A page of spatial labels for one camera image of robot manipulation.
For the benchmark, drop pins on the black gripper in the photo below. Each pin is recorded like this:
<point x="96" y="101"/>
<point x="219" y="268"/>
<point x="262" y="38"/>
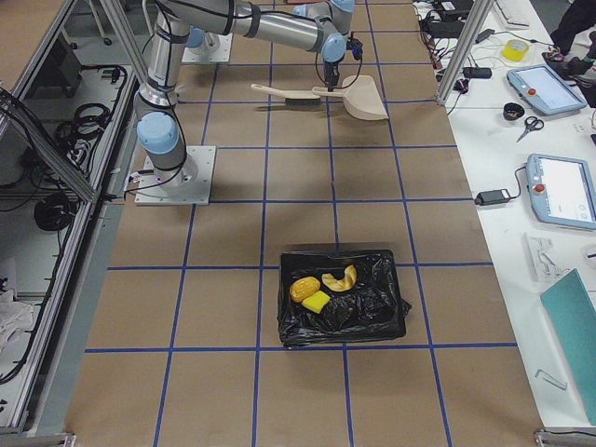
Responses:
<point x="331" y="72"/>

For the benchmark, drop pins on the beige plastic dustpan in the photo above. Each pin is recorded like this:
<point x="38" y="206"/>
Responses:
<point x="360" y="97"/>

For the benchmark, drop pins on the cream hand brush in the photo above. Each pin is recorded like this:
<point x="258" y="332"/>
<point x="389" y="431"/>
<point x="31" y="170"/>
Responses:
<point x="290" y="96"/>

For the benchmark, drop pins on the beige trash piece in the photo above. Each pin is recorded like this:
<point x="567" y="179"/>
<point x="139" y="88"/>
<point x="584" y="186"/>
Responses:
<point x="346" y="283"/>

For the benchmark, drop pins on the orange wrapper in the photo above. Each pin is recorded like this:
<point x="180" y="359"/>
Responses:
<point x="302" y="288"/>

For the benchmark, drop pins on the yellow green sponge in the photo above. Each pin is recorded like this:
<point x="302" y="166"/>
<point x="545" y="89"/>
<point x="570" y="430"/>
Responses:
<point x="316" y="302"/>

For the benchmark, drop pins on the right black lined trash bin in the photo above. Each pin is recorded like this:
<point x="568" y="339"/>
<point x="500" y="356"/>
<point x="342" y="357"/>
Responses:
<point x="372" y="310"/>

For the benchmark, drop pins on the small black bowl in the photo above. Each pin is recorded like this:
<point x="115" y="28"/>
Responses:
<point x="512" y="111"/>

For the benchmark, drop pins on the yellow tape roll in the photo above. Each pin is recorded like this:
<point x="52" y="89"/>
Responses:
<point x="515" y="50"/>

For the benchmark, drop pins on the black power brick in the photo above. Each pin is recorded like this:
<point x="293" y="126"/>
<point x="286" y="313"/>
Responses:
<point x="492" y="197"/>

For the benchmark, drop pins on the black scissors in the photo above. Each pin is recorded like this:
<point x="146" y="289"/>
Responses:
<point x="531" y="123"/>

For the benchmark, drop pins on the far teach pendant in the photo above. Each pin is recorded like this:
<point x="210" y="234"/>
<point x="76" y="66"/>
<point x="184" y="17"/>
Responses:
<point x="544" y="90"/>

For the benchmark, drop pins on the teach pendant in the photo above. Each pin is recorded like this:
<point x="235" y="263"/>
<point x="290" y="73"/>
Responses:
<point x="544" y="90"/>
<point x="561" y="191"/>

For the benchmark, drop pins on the near teach pendant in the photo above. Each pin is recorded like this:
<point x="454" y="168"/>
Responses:
<point x="561" y="191"/>

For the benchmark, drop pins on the clear plastic tray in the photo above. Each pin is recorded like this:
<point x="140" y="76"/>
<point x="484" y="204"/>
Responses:
<point x="543" y="266"/>

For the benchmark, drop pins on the teal folder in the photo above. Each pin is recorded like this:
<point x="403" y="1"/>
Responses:
<point x="572" y="316"/>

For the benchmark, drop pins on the silver hex key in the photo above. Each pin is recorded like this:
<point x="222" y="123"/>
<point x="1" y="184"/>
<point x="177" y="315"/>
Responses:
<point x="550" y="379"/>

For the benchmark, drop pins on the white crumpled cloth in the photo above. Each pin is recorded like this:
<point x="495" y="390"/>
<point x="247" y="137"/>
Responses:
<point x="16" y="318"/>

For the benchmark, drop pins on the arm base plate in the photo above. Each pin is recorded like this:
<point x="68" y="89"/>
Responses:
<point x="191" y="185"/>
<point x="221" y="55"/>

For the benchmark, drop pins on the aluminium frame post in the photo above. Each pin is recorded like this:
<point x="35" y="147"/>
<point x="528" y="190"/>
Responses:
<point x="471" y="29"/>

